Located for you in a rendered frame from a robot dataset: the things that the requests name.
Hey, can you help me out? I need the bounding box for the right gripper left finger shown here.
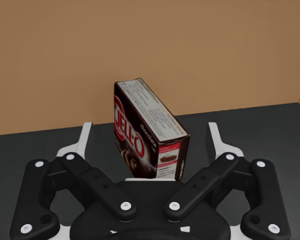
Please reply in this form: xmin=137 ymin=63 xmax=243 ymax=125
xmin=9 ymin=121 xmax=138 ymax=239

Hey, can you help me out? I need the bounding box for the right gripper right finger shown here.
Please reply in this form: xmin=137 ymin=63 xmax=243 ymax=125
xmin=162 ymin=121 xmax=292 ymax=239

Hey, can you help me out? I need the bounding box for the dark brown and red carton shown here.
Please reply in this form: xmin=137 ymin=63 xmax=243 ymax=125
xmin=113 ymin=77 xmax=192 ymax=182

